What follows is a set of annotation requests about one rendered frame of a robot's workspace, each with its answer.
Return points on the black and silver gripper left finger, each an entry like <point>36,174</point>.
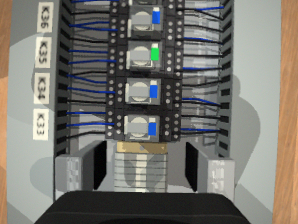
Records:
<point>83,170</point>

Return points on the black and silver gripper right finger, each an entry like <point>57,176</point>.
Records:
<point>208,173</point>

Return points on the grey relay with green button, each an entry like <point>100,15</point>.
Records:
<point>144,56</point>

